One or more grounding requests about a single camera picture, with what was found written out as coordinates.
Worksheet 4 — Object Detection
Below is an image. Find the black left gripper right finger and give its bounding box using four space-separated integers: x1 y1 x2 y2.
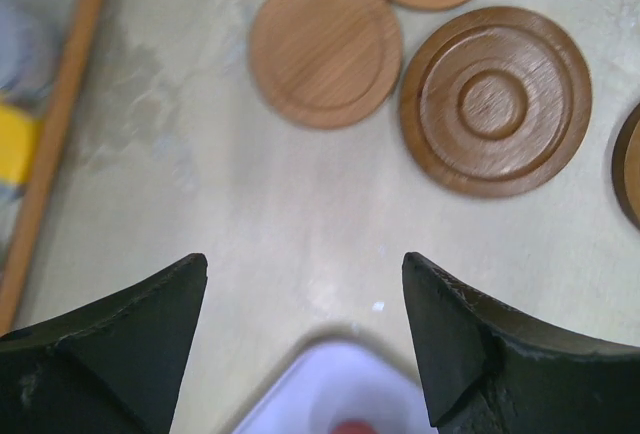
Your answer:
402 253 639 433

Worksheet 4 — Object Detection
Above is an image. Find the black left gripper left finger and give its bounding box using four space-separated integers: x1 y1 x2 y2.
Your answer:
1 254 207 433

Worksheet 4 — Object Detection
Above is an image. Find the brown ringed wooden saucer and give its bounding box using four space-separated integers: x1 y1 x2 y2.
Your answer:
399 6 593 198

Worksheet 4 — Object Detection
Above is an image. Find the lavender plastic tray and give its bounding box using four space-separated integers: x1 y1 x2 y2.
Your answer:
232 340 437 434

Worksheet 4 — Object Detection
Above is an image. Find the yellow grey tape measure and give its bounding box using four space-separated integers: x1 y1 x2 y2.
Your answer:
0 103 42 189

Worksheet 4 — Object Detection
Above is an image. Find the wooden three-tier shelf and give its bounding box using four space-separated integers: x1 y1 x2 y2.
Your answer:
1 0 104 334

